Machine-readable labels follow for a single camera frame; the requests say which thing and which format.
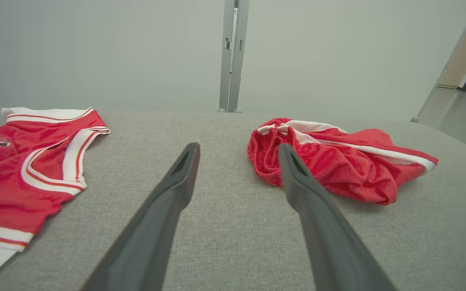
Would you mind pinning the red shorts with white stripe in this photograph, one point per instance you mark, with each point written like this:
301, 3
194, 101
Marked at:
358, 169

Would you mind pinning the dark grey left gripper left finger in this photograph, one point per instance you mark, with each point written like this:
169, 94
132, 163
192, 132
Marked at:
152, 242

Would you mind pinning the grey metal partition post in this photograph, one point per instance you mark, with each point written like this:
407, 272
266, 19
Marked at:
239, 60
225, 81

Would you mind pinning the red basketball jersey number 23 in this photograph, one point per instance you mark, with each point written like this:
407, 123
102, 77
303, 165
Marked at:
6, 182

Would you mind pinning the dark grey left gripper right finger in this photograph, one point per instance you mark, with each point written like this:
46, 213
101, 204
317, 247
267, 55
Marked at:
330, 250

